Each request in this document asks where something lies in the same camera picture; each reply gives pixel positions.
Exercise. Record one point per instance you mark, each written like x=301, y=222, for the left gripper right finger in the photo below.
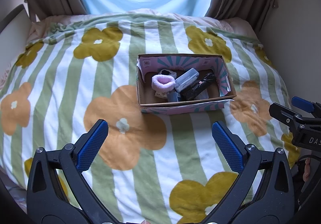
x=263, y=191

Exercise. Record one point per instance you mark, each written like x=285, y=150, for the clear labelled plastic case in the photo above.
x=186, y=79

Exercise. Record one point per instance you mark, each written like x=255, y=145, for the pink fluffy scrunchie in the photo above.
x=162, y=83

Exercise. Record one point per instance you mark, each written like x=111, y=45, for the small blue box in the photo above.
x=173, y=96

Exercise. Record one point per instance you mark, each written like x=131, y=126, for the person's right hand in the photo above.
x=307, y=170

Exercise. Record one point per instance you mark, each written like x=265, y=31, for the black roll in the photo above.
x=192, y=91

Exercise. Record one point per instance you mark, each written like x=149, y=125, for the pink patterned cardboard box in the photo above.
x=212, y=98

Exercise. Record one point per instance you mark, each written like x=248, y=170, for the white headboard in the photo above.
x=15, y=28

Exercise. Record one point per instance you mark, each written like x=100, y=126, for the white spotted cloth bundle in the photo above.
x=166, y=72

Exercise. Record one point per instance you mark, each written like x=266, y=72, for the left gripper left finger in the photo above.
x=57, y=191

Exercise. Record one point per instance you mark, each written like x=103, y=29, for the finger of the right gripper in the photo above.
x=288, y=117
x=305, y=105

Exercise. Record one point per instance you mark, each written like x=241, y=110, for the floral striped blanket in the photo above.
x=154, y=167

